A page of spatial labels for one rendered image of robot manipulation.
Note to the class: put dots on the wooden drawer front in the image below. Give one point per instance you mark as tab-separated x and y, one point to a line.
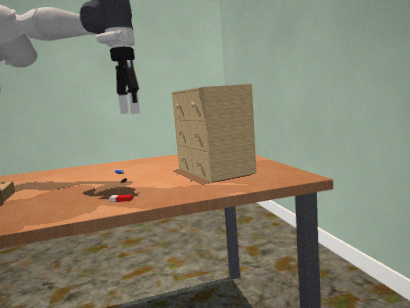
182	131
196	106
198	134
185	158
201	163
180	102

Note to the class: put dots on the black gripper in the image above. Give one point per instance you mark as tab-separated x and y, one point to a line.
120	54

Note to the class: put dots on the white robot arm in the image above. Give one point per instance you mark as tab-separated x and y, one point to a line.
47	24

